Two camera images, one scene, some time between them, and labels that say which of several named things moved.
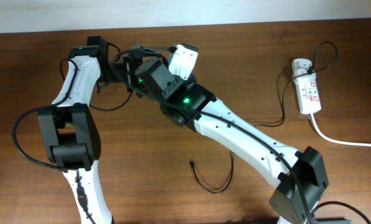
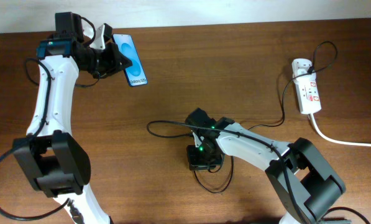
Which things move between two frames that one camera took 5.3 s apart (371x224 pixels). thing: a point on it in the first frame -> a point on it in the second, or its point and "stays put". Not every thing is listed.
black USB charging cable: (205, 188) stays put
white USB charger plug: (300, 66) stays put
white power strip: (307, 93) stays put
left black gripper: (130, 70) -> (115, 58)
